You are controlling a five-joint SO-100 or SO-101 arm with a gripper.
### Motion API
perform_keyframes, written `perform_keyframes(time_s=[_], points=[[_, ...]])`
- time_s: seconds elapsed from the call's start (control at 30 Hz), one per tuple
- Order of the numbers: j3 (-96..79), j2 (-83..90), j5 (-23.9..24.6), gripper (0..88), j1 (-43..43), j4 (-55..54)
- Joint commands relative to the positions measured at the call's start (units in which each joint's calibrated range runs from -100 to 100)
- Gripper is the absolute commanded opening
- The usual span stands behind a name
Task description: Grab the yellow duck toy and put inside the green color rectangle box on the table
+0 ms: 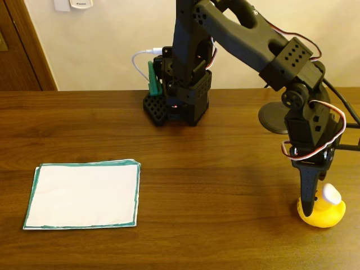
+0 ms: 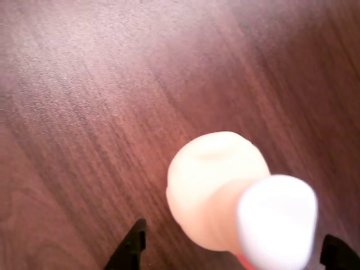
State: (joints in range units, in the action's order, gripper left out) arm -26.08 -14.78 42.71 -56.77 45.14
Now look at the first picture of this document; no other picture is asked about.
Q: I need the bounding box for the brown wooden door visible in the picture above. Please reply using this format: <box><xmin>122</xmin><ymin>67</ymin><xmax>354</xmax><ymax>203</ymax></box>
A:
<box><xmin>0</xmin><ymin>0</ymin><xmax>59</xmax><ymax>92</ymax></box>

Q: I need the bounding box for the teal table clamp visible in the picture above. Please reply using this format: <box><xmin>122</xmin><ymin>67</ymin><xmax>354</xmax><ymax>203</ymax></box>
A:
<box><xmin>147</xmin><ymin>60</ymin><xmax>164</xmax><ymax>97</ymax></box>

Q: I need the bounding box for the red white black servo wire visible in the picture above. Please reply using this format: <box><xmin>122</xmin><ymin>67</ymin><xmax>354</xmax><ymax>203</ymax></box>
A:
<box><xmin>281</xmin><ymin>99</ymin><xmax>347</xmax><ymax>163</ymax></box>

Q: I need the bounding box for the yellow rubber duck toy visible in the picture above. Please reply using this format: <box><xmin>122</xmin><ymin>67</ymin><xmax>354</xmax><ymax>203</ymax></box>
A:
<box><xmin>296</xmin><ymin>183</ymin><xmax>347</xmax><ymax>229</ymax></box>

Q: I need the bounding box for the black round cable grommet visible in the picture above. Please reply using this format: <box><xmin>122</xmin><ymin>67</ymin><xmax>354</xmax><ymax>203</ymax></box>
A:
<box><xmin>258</xmin><ymin>101</ymin><xmax>291</xmax><ymax>135</ymax></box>

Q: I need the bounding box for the black camera cable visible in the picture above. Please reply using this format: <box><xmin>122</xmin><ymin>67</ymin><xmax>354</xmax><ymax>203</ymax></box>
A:
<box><xmin>322</xmin><ymin>78</ymin><xmax>360</xmax><ymax>125</ymax></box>

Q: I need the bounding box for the white wall switch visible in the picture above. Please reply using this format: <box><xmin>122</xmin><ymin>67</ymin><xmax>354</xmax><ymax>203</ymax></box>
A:
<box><xmin>53</xmin><ymin>0</ymin><xmax>71</xmax><ymax>12</ymax></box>

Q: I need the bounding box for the white usb cable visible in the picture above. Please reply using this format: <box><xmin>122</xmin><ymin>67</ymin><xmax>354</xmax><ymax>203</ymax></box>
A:
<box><xmin>130</xmin><ymin>48</ymin><xmax>164</xmax><ymax>84</ymax></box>

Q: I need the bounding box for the green-bordered white paper sheet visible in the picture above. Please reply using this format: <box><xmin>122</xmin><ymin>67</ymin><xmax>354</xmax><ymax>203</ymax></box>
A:
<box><xmin>22</xmin><ymin>159</ymin><xmax>142</xmax><ymax>231</ymax></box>

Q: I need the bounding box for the white wall thermostat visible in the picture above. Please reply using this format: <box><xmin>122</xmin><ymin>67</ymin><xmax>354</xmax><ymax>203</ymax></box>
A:
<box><xmin>68</xmin><ymin>0</ymin><xmax>94</xmax><ymax>10</ymax></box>

